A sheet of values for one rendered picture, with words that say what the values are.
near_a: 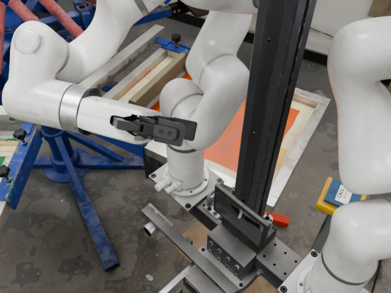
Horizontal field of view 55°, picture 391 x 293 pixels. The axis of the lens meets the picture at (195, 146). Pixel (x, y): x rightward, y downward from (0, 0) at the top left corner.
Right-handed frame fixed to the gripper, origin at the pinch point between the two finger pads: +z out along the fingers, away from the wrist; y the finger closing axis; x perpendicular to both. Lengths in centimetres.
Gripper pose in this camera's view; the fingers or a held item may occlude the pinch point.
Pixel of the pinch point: (184, 132)
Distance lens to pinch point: 56.1
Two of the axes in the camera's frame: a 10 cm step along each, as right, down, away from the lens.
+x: 2.0, -9.7, -1.3
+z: 9.6, 2.2, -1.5
